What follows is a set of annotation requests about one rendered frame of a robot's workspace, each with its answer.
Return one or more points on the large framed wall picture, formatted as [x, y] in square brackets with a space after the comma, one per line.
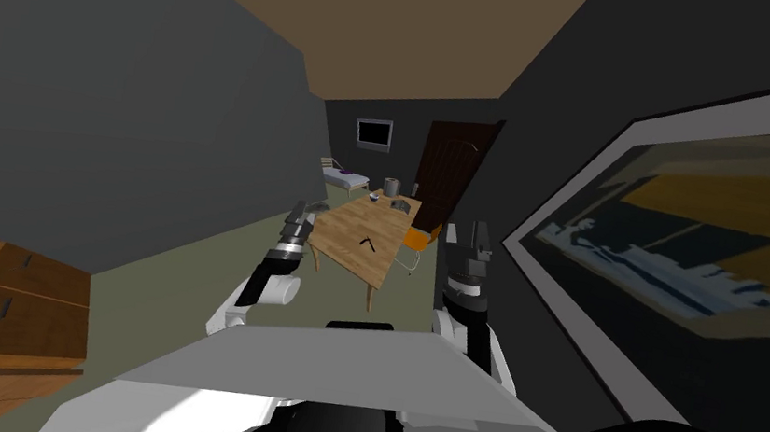
[713, 239]

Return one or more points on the grey open box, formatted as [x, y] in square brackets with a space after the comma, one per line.
[400, 205]

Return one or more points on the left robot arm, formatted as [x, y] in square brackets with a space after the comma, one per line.
[269, 286]

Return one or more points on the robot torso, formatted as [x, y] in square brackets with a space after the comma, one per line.
[347, 376]

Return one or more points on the black screen with grey frame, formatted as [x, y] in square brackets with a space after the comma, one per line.
[374, 133]

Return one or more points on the grey metal pot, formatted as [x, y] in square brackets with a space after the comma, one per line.
[391, 187]

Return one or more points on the orange chair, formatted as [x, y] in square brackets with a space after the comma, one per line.
[419, 239]

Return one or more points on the white bed with wooden frame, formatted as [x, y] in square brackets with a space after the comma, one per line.
[347, 177]

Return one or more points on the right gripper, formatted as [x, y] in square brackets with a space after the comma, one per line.
[465, 263]

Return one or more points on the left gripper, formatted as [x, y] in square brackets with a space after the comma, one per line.
[296, 228]

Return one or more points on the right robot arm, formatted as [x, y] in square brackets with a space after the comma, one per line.
[481, 335]

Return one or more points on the light wooden table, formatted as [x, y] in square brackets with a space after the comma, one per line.
[361, 224]

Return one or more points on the small dark bowl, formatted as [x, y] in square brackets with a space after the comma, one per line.
[374, 198]

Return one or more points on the small black tool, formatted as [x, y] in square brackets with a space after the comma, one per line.
[369, 243]

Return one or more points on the dark brown door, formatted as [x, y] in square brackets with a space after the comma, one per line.
[447, 176]

